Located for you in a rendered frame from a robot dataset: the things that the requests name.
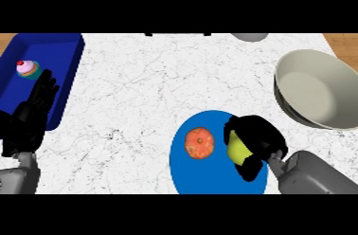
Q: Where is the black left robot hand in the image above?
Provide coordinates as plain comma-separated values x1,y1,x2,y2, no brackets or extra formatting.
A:
0,68,62,158

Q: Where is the grey round object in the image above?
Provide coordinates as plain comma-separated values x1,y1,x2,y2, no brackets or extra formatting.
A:
229,33,269,43

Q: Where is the yellow-green pear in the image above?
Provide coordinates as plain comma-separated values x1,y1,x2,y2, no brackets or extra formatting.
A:
225,130,255,167

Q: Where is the orange round fruit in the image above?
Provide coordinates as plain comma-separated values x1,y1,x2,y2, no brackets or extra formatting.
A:
182,127,215,160

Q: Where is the blue round plate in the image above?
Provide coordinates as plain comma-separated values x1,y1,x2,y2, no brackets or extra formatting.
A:
168,110,269,195

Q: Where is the pale grey bowl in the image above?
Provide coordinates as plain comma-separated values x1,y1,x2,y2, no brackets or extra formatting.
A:
272,48,358,131

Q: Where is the pink frosted cupcake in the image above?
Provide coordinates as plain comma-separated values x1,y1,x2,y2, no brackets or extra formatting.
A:
14,60,42,81

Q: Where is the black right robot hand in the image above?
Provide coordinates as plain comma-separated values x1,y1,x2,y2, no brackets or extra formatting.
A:
222,115,288,183

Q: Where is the blue rectangular tray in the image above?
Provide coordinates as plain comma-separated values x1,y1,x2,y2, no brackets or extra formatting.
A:
0,33,87,140

